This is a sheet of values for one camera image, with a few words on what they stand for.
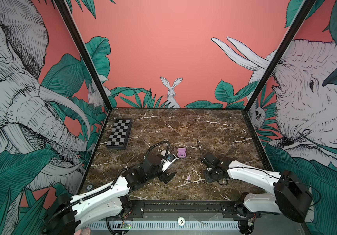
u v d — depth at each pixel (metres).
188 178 0.84
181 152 0.93
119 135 1.01
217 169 0.63
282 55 0.86
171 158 0.66
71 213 0.41
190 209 0.75
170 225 0.70
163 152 0.94
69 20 0.73
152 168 0.57
